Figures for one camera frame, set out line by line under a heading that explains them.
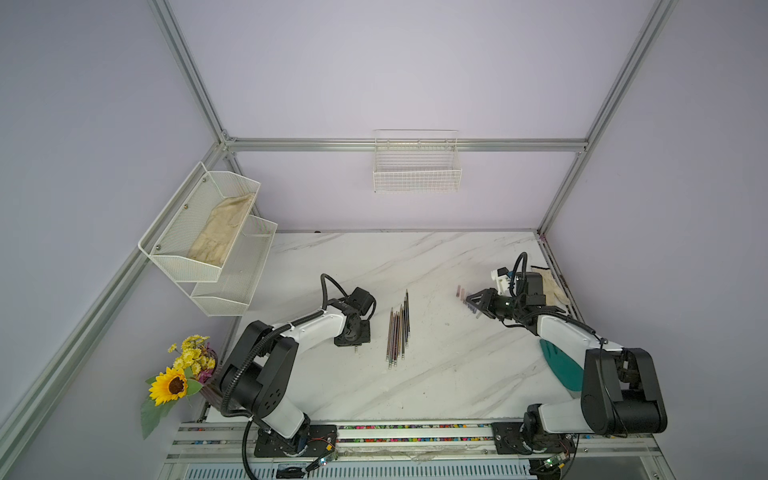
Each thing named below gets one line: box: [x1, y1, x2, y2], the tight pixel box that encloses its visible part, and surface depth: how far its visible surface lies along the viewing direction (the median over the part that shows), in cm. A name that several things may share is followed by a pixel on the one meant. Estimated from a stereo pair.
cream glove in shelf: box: [187, 193, 256, 267], surface depth 80 cm
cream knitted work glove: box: [531, 266, 571, 307], surface depth 106 cm
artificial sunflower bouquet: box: [140, 334, 216, 440], surface depth 61 cm
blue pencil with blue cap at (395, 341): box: [392, 312, 398, 367], surface depth 92 cm
